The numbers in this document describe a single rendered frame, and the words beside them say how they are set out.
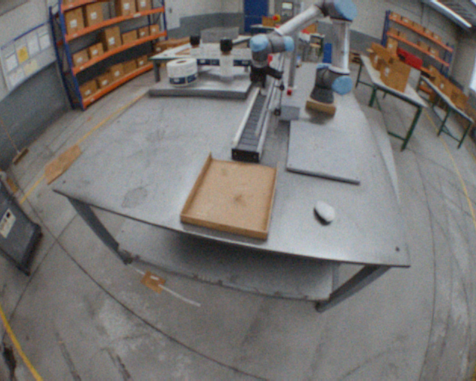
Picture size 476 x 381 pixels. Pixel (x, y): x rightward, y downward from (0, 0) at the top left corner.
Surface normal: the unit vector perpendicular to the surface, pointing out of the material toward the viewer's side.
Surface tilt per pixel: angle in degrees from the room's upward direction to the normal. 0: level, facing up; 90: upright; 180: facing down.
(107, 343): 0
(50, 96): 90
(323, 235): 0
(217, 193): 0
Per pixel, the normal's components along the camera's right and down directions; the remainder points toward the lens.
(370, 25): -0.42, 0.68
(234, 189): 0.00, -0.66
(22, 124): 0.91, 0.31
